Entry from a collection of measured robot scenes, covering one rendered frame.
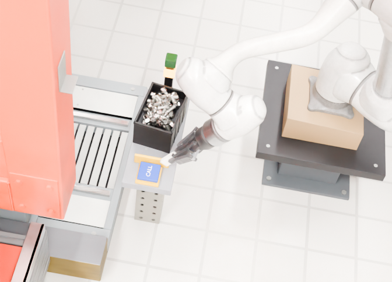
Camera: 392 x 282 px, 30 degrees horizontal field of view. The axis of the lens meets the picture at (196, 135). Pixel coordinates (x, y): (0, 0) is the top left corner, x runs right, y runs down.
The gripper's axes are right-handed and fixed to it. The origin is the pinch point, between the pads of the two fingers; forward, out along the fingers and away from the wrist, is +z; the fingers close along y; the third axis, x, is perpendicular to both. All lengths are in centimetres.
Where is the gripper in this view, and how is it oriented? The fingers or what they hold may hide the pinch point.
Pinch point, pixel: (170, 158)
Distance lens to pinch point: 239.2
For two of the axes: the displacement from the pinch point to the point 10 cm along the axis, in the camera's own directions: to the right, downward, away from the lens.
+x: -7.4, -5.0, -4.5
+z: -6.5, 4.0, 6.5
